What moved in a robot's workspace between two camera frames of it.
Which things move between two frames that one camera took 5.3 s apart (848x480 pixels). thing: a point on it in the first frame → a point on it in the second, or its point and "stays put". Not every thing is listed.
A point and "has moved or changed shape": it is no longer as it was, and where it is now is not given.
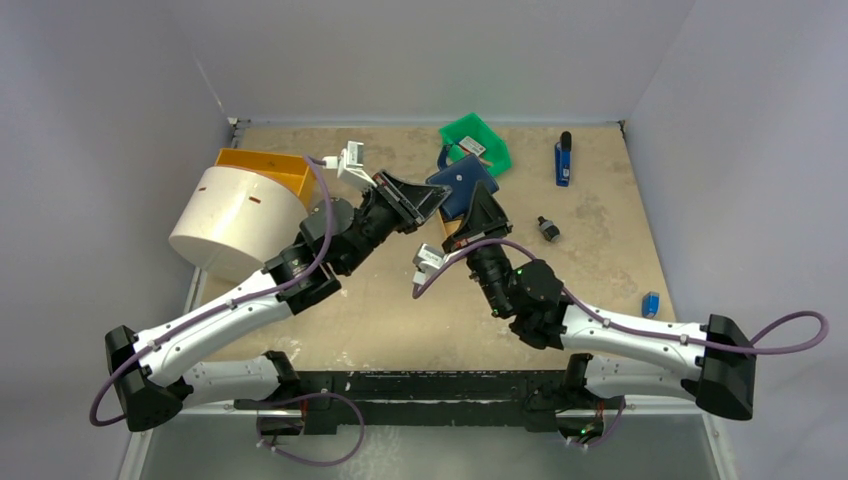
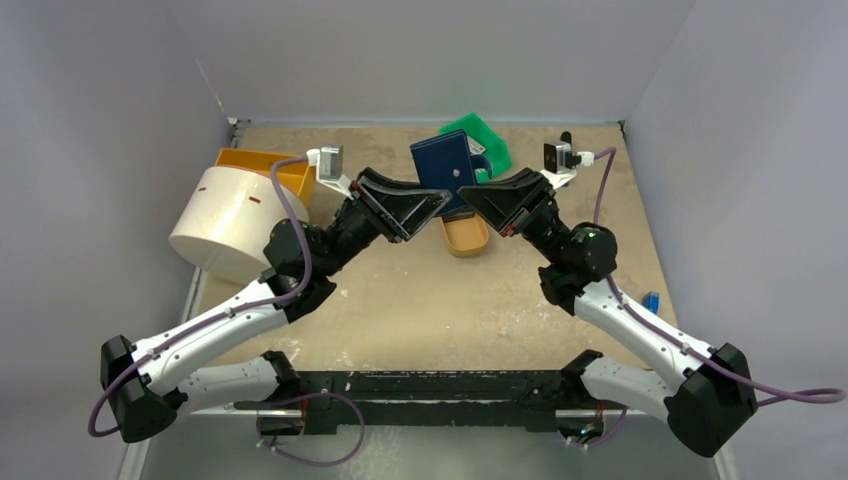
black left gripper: x=415 y=202 stays put
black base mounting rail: x=327 y=398 stays put
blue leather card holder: x=461 y=177 has moved or changed shape
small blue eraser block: x=650 y=304 stays put
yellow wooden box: x=293 y=170 stays put
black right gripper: x=476 y=236 → x=530 y=206
